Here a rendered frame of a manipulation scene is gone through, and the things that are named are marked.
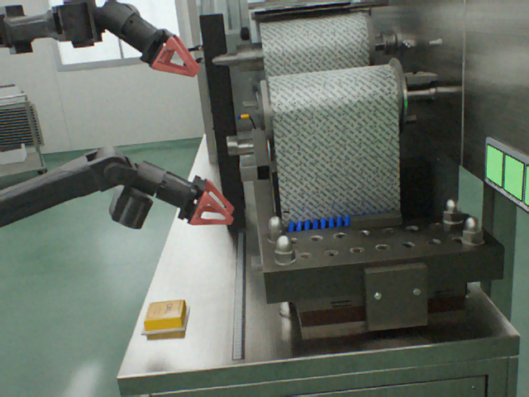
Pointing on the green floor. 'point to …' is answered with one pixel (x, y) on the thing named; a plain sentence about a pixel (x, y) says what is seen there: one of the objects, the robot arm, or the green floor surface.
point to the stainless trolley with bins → (16, 153)
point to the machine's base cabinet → (385, 383)
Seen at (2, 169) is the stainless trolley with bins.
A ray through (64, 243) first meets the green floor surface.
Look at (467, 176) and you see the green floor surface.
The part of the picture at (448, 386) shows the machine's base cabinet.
